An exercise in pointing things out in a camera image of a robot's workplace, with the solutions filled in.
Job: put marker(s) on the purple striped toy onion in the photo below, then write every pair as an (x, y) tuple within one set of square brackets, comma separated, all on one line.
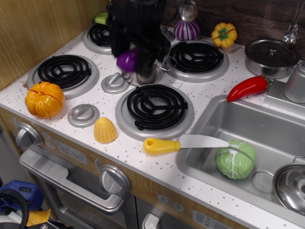
[(186, 31)]

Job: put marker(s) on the yellow toy bell pepper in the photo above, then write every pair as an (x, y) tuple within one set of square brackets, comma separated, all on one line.
[(224, 35)]

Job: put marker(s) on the orange toy pumpkin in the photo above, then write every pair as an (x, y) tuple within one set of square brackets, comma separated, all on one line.
[(45, 100)]

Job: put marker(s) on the green toy cabbage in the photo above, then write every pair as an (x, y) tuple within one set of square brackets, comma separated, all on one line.
[(236, 161)]

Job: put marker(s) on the silver oven knob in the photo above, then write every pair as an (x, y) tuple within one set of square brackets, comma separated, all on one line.
[(114, 179), (27, 136)]

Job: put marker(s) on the yellow toy corn piece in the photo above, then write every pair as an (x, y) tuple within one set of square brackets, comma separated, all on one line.
[(104, 130)]

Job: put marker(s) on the black burner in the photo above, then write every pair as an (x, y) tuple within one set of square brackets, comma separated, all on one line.
[(74, 74), (196, 62), (96, 39), (154, 110)]

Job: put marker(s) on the steel pot in sink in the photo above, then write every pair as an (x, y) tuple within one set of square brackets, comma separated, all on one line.
[(289, 185)]

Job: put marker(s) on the back left black burner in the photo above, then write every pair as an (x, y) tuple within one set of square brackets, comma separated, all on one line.
[(96, 39)]

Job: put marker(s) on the silver stovetop knob upper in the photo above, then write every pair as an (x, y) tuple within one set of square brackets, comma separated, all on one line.
[(114, 84)]

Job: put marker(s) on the steel pot with handles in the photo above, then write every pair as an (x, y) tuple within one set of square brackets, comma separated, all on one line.
[(164, 68)]

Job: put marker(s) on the hanging steel ladle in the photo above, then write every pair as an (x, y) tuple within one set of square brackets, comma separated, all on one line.
[(188, 10)]

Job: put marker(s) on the silver oven knob left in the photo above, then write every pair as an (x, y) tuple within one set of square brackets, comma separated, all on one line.
[(27, 136)]

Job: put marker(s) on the front centre black burner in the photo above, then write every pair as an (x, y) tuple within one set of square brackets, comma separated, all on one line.
[(154, 110)]

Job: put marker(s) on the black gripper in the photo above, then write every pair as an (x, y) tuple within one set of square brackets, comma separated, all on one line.
[(125, 25)]

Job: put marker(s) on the back right black burner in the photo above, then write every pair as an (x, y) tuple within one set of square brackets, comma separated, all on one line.
[(196, 62)]

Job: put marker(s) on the purple toy eggplant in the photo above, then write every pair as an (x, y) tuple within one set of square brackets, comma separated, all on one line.
[(127, 61)]

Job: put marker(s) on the yellow cloth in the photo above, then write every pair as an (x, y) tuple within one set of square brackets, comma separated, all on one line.
[(37, 217)]

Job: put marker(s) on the silver stovetop knob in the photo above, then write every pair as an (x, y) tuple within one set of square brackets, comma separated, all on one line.
[(83, 115), (114, 84)]

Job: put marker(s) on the steel sink basin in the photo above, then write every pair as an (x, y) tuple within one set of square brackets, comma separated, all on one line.
[(277, 138)]

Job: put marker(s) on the silver oven door handle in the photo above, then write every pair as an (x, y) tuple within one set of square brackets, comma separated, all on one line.
[(102, 195)]

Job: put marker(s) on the silver stovetop knob lower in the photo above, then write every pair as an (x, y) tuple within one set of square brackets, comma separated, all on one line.
[(83, 115)]

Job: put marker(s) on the yellow handled toy knife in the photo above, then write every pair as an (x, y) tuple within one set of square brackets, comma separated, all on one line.
[(154, 146)]

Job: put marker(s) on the steel kettle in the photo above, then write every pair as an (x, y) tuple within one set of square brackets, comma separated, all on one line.
[(295, 86)]

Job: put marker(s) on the blue plastic device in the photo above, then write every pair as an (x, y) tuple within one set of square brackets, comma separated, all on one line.
[(32, 194)]

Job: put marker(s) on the silver oven knob right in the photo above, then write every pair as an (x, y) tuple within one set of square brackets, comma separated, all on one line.
[(114, 179)]

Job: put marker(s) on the front left black burner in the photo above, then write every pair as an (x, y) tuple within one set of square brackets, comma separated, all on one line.
[(74, 74)]

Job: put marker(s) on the lidded steel pan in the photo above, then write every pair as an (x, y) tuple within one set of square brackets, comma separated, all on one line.
[(271, 58)]

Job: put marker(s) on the red toy chili pepper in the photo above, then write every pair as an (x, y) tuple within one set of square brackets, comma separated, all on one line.
[(254, 85)]

